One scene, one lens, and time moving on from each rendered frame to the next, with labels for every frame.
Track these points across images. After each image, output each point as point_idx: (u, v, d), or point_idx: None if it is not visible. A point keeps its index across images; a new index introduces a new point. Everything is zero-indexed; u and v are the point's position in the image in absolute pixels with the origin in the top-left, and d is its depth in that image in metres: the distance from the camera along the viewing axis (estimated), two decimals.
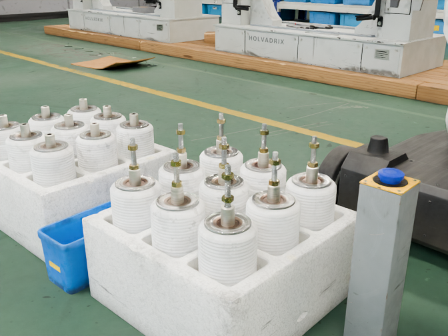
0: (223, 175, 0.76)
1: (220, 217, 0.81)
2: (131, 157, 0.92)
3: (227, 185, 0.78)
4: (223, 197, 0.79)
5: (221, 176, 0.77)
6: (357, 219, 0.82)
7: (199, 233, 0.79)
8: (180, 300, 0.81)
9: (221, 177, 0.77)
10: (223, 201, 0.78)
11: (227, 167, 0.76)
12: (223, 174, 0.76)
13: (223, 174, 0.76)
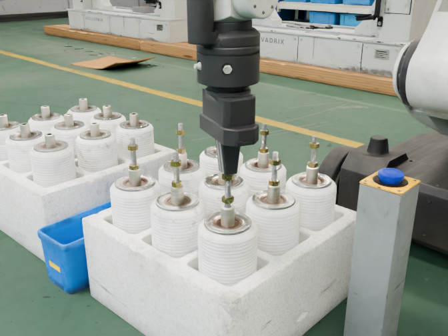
0: (233, 175, 0.76)
1: (220, 217, 0.81)
2: (131, 157, 0.92)
3: (225, 187, 0.77)
4: (226, 201, 0.77)
5: (232, 178, 0.76)
6: (357, 219, 0.82)
7: (199, 233, 0.79)
8: (180, 300, 0.81)
9: (232, 178, 0.76)
10: (232, 202, 0.78)
11: None
12: (232, 175, 0.76)
13: (233, 175, 0.76)
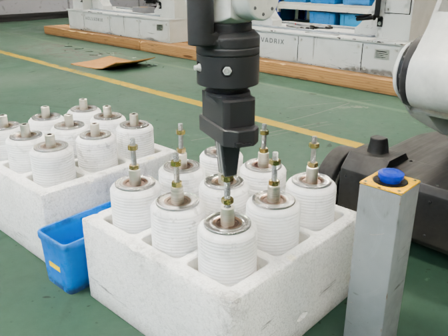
0: (221, 176, 0.76)
1: (220, 217, 0.81)
2: (131, 157, 0.92)
3: (227, 187, 0.78)
4: (223, 198, 0.79)
5: (221, 177, 0.77)
6: (357, 219, 0.82)
7: (198, 233, 0.79)
8: (180, 300, 0.81)
9: (221, 178, 0.77)
10: (222, 203, 0.78)
11: None
12: (222, 175, 0.76)
13: (222, 176, 0.76)
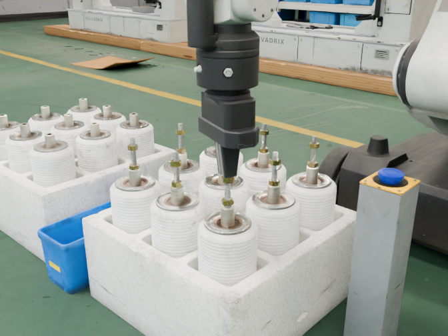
0: None
1: (220, 217, 0.81)
2: (131, 157, 0.92)
3: (229, 189, 0.77)
4: (233, 201, 0.78)
5: (231, 177, 0.78)
6: (357, 219, 0.82)
7: (199, 233, 0.79)
8: (180, 300, 0.81)
9: (231, 177, 0.78)
10: (229, 201, 0.79)
11: None
12: None
13: None
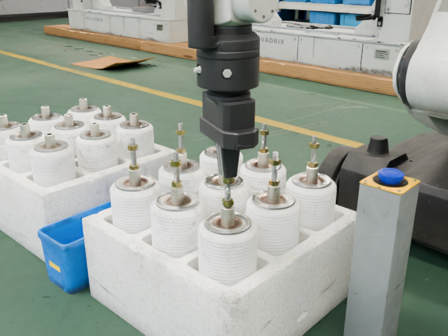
0: (222, 177, 0.77)
1: (220, 217, 0.81)
2: (131, 157, 0.92)
3: (229, 188, 0.78)
4: (225, 199, 0.79)
5: (222, 178, 0.77)
6: (357, 219, 0.82)
7: (199, 233, 0.79)
8: (180, 300, 0.81)
9: (222, 179, 0.77)
10: (222, 204, 0.79)
11: None
12: (223, 177, 0.77)
13: (223, 177, 0.77)
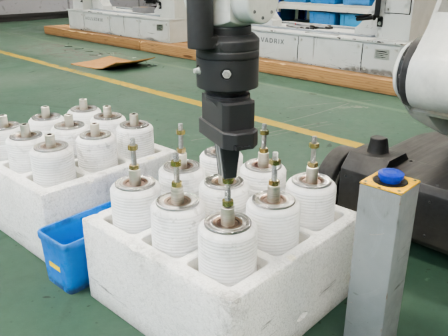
0: (230, 179, 0.76)
1: (220, 217, 0.81)
2: (131, 157, 0.92)
3: (225, 189, 0.78)
4: (223, 204, 0.78)
5: (229, 181, 0.76)
6: (357, 219, 0.82)
7: (199, 233, 0.79)
8: (180, 300, 0.81)
9: (229, 182, 0.76)
10: (230, 206, 0.78)
11: None
12: (230, 179, 0.76)
13: (231, 179, 0.76)
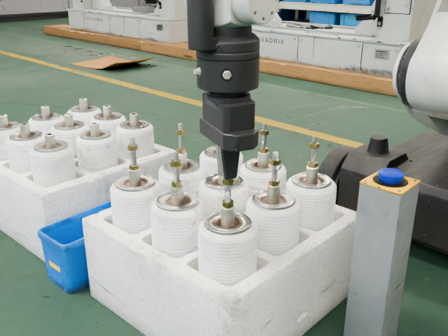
0: None
1: (220, 217, 0.81)
2: (131, 157, 0.92)
3: (229, 191, 0.77)
4: (233, 204, 0.78)
5: (233, 179, 0.78)
6: (357, 219, 0.82)
7: (199, 233, 0.79)
8: (180, 300, 0.81)
9: (233, 179, 0.78)
10: (231, 203, 0.79)
11: None
12: None
13: None
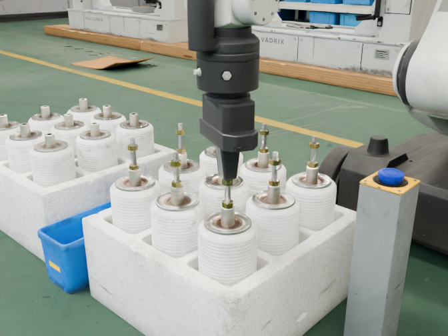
0: (222, 179, 0.77)
1: (220, 217, 0.81)
2: (131, 157, 0.92)
3: (229, 190, 0.78)
4: None
5: (222, 179, 0.78)
6: (357, 219, 0.82)
7: (199, 233, 0.79)
8: (180, 300, 0.81)
9: (222, 180, 0.78)
10: (222, 205, 0.79)
11: None
12: (223, 178, 0.77)
13: (222, 178, 0.77)
